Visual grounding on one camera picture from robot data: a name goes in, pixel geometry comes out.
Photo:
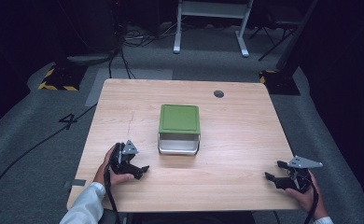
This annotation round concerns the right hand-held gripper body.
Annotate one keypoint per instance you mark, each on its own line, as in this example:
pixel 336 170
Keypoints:
pixel 298 182

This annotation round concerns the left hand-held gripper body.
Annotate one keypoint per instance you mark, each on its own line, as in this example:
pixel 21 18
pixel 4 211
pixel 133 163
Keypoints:
pixel 121 163

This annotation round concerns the green-topped white drawer box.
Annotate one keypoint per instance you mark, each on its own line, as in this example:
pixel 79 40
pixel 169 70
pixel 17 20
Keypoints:
pixel 179 118

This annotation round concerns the person's left hand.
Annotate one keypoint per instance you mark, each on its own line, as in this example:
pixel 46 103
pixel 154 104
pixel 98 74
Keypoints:
pixel 104 174

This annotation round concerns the person's right hand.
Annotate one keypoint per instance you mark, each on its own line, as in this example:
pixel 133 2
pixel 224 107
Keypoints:
pixel 314 202

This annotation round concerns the grey tape piece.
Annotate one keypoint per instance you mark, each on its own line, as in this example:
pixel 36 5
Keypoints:
pixel 79 183

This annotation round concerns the black yellow striped stand base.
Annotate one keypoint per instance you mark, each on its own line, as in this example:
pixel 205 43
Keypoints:
pixel 62 79
pixel 281 82

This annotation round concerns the dark round table grommet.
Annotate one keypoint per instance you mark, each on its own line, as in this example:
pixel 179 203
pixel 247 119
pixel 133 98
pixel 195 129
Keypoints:
pixel 218 94

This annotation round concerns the dark slanted stand pole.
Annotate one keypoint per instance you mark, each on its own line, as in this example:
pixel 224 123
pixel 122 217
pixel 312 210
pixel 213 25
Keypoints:
pixel 298 37

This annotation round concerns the black tripod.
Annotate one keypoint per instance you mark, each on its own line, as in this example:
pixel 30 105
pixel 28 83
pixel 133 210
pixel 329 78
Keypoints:
pixel 275 34

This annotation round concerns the white metal desk frame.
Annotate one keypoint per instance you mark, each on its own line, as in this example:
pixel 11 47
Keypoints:
pixel 212 9

